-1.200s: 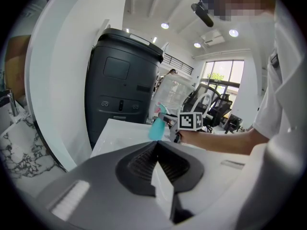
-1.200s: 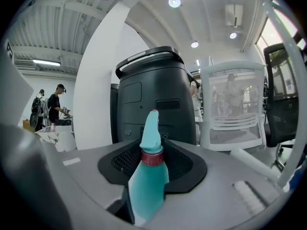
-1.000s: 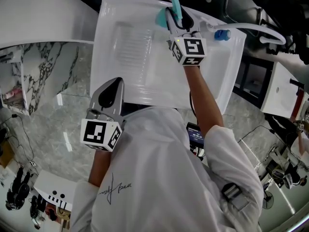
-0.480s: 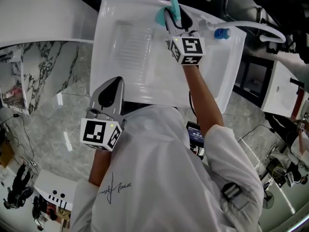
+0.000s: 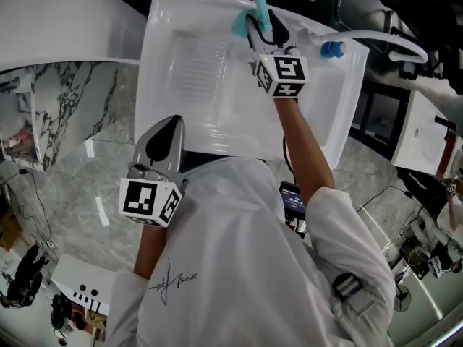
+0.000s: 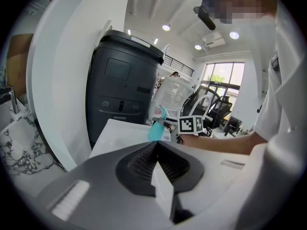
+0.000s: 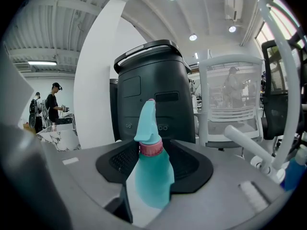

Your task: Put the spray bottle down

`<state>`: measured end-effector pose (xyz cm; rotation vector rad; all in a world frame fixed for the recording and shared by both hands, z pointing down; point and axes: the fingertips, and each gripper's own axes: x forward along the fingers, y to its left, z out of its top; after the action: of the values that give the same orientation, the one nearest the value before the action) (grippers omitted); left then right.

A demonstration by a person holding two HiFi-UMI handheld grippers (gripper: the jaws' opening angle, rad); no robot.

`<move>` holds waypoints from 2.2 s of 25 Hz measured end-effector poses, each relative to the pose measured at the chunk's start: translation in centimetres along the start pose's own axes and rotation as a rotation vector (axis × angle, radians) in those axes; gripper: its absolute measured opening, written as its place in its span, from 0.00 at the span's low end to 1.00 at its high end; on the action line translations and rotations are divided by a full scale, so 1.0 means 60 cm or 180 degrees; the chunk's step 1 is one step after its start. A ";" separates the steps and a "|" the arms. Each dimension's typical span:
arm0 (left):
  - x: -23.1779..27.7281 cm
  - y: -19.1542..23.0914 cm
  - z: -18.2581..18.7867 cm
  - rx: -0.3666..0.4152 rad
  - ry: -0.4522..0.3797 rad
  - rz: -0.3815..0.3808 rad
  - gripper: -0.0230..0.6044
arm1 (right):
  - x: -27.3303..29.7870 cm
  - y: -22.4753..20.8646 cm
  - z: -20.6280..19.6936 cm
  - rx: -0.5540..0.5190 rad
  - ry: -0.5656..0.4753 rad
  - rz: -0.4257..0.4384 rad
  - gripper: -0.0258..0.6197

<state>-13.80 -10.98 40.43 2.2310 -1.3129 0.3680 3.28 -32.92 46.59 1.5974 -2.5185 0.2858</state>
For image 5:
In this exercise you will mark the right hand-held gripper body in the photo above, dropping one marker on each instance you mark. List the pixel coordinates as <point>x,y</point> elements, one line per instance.
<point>285,72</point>

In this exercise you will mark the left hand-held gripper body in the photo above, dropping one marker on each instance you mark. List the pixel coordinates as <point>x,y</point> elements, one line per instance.
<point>141,201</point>

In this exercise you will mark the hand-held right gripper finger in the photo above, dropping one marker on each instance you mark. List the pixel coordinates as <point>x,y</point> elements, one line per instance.
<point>287,31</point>
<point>257,40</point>

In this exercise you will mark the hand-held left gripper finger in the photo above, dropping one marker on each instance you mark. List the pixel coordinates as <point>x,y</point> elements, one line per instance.
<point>182,146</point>
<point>161,143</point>

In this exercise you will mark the teal spray bottle pink nozzle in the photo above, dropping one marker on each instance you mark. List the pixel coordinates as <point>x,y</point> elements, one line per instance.
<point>262,9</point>

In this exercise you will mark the person's left forearm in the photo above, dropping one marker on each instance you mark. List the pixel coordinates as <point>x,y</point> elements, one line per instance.
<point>150,251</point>

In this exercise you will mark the person's right forearm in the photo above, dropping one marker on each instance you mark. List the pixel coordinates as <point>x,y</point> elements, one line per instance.
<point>304,150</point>

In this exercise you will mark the blue bottle white cap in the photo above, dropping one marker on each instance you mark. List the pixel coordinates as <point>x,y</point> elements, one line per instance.
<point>329,49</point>

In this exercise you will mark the white gooseneck faucet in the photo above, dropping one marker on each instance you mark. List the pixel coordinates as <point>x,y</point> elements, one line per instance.
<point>314,37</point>

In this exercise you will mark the white washbasin table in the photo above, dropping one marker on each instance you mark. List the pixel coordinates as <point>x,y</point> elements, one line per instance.
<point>253,128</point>

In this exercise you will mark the white basin with holes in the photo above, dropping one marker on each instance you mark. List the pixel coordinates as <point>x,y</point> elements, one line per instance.
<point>83,284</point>

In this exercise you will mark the white marble block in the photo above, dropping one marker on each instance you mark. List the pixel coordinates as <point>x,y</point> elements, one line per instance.
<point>68,96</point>

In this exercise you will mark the black washbasin stand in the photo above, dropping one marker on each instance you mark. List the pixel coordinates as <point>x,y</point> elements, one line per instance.
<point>383,121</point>

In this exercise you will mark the person's white shirt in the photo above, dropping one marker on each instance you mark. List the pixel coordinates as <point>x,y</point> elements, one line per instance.
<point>235,266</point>

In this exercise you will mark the black device with screen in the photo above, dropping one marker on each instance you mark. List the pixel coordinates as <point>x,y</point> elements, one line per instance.
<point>293,208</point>

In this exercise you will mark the white rectangular washbasin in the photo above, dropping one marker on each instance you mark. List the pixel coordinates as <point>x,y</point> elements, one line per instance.
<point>416,139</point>

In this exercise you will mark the white curved partition panel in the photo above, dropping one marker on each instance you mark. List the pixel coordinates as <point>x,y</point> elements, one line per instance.
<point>54,20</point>

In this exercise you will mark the black faucet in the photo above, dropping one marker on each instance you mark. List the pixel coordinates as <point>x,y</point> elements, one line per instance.
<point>443,120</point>

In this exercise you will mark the wooden cabinet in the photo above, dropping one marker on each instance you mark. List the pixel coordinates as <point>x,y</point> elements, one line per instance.
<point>454,150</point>

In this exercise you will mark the black floor fan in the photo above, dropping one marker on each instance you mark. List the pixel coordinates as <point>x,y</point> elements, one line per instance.
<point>402,298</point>

